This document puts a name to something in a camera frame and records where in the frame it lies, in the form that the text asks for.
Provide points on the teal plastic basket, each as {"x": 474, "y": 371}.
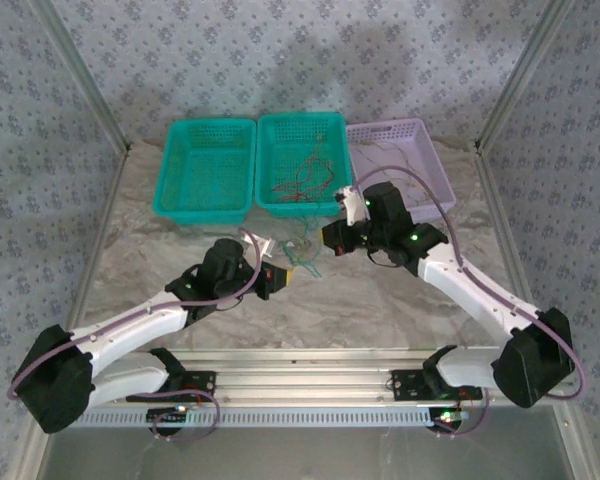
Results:
{"x": 200, "y": 170}
{"x": 280, "y": 150}

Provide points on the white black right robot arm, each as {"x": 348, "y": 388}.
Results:
{"x": 470, "y": 295}

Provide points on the aluminium mounting rail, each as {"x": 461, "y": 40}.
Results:
{"x": 305, "y": 380}

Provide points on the aluminium frame post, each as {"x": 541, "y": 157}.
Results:
{"x": 521, "y": 75}
{"x": 87, "y": 75}

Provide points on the aluminium side rail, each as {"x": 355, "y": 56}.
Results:
{"x": 500, "y": 215}

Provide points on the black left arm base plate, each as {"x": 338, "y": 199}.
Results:
{"x": 205, "y": 382}

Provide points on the black controller board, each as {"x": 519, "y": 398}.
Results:
{"x": 447, "y": 417}
{"x": 167, "y": 417}

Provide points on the marble pattern table cover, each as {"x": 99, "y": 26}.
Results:
{"x": 305, "y": 335}

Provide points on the lilac plastic basket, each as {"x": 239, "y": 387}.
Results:
{"x": 425, "y": 150}

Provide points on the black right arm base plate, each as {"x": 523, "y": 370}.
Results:
{"x": 405, "y": 385}

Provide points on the grey metal panel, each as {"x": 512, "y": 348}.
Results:
{"x": 305, "y": 455}

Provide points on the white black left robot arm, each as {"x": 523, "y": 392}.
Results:
{"x": 130, "y": 327}

